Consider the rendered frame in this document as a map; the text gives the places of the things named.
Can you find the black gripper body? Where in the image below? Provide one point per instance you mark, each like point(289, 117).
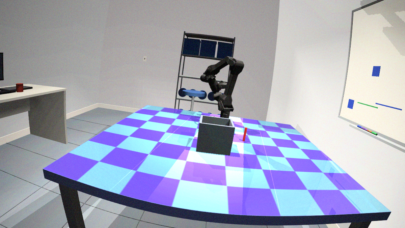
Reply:
point(215, 90)

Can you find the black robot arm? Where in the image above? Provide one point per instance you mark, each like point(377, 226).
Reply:
point(225, 100)

